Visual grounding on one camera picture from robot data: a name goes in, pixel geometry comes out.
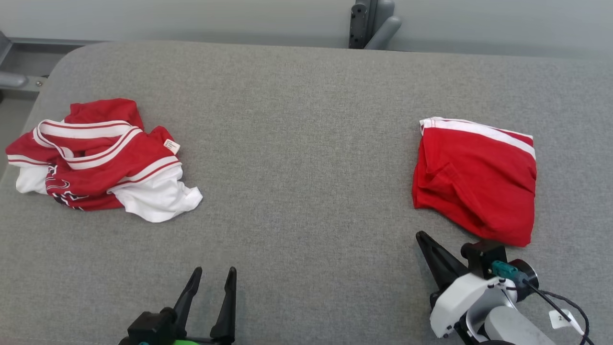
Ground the red and white printed jersey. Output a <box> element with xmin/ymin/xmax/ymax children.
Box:
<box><xmin>6</xmin><ymin>98</ymin><xmax>203</xmax><ymax>223</ymax></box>

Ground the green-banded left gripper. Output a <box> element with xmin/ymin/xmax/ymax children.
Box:
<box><xmin>139</xmin><ymin>267</ymin><xmax>237</xmax><ymax>345</ymax></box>

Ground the thin black cable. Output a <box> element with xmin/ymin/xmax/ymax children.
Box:
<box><xmin>539</xmin><ymin>290</ymin><xmax>590</xmax><ymax>345</ymax></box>
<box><xmin>523</xmin><ymin>279</ymin><xmax>597</xmax><ymax>345</ymax></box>

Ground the teal camera cable connector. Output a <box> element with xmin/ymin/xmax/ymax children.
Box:
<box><xmin>492</xmin><ymin>261</ymin><xmax>522</xmax><ymax>284</ymax></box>

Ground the white cable tag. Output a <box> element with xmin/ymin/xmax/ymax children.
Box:
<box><xmin>548</xmin><ymin>309</ymin><xmax>583</xmax><ymax>334</ymax></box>

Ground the grey metal upright post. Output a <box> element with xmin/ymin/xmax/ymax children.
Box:
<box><xmin>349</xmin><ymin>0</ymin><xmax>402</xmax><ymax>50</ymax></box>

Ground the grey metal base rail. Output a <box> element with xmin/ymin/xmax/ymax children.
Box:
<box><xmin>10</xmin><ymin>37</ymin><xmax>103</xmax><ymax>47</ymax></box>

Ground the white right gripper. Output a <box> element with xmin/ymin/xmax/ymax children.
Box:
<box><xmin>416</xmin><ymin>231</ymin><xmax>518</xmax><ymax>339</ymax></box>

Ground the plain red garment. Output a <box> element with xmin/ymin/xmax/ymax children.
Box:
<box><xmin>412</xmin><ymin>116</ymin><xmax>537</xmax><ymax>248</ymax></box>

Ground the grey metal frame with foot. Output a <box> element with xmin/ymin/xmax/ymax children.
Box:
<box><xmin>0</xmin><ymin>31</ymin><xmax>48</xmax><ymax>92</ymax></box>

